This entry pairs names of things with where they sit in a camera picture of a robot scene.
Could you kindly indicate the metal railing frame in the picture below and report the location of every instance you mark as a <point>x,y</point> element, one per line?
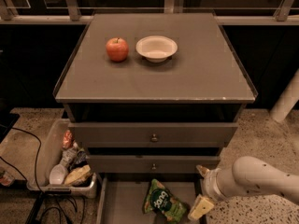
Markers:
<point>227,12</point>

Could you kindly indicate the small can on floor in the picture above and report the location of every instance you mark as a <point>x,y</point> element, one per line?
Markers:
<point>6,178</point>

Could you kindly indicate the white plastic cup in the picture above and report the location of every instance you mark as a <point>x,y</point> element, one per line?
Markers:
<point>58,174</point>

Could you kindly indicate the grey bottom drawer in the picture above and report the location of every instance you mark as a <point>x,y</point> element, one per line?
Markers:
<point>122,197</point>

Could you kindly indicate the grey middle drawer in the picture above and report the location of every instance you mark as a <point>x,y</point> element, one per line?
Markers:
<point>150,164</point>

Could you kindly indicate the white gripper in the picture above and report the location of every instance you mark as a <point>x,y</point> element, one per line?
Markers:
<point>209,183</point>

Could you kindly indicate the green rice chip bag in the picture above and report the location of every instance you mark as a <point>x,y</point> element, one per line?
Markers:
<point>160,198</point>

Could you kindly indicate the yellow snack bag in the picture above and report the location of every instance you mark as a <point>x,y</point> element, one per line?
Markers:
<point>78,176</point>

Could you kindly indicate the dark snack packet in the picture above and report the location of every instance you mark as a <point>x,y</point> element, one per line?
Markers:
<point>80,160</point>

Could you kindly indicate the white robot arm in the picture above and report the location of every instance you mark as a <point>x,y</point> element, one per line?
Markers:
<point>248,176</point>

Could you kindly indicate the clear plastic storage bin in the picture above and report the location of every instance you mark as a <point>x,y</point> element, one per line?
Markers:
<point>49,155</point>

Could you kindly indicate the grey top drawer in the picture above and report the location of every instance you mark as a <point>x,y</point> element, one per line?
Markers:
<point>142,134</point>

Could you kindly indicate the grey drawer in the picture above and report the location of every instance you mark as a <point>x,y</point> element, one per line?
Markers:
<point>122,197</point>
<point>150,164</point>
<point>142,134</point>

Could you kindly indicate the orange snack packet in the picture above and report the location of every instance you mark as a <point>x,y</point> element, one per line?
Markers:
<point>67,140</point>

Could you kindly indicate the grey drawer cabinet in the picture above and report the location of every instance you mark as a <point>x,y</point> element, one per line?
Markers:
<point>202,82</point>

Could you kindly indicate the silver snack packet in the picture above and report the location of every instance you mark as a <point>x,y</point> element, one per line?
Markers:
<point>69,154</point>

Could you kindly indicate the white paper bowl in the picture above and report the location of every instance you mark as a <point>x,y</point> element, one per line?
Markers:
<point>156,48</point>

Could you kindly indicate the red apple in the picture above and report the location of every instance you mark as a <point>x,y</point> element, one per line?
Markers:
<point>117,49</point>

